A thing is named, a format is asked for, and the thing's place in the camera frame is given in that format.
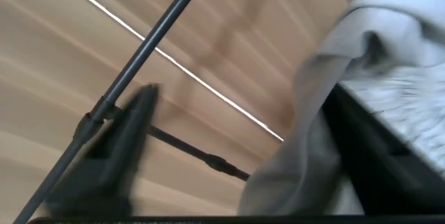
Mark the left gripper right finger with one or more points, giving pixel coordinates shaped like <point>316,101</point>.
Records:
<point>382,168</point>

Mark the beige curtain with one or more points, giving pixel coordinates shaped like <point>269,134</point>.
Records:
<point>69,43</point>

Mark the pale grey shorts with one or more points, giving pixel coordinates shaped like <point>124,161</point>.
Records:
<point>382,25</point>

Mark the black clothes rack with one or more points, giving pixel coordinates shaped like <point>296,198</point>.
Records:
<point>153,39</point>

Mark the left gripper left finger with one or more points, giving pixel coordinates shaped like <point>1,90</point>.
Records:
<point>104,161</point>

